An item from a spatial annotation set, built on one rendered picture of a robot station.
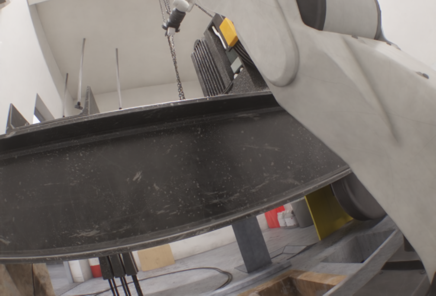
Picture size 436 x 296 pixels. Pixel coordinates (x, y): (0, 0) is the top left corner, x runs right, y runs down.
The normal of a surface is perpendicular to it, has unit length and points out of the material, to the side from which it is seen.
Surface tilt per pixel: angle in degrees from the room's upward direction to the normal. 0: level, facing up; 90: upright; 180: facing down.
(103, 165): 90
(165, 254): 90
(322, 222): 90
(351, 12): 140
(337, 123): 115
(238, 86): 90
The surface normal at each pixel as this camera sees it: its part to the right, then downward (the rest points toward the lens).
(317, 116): -0.72, 0.56
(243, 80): -0.83, 0.05
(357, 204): 0.25, -0.43
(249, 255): 0.43, -0.47
